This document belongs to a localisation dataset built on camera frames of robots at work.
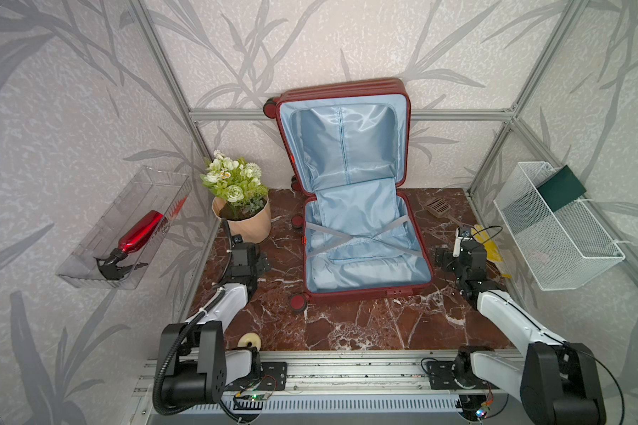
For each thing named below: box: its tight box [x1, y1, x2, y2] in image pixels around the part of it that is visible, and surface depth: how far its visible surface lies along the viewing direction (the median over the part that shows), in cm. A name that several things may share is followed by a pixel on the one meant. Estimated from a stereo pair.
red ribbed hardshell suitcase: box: [263, 77, 433, 313], surface depth 96 cm
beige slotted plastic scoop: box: [423, 197, 462, 227], surface depth 115 cm
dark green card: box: [536, 164, 587, 213], surface depth 73 cm
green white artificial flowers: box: [199, 149, 269, 213], surface depth 86 cm
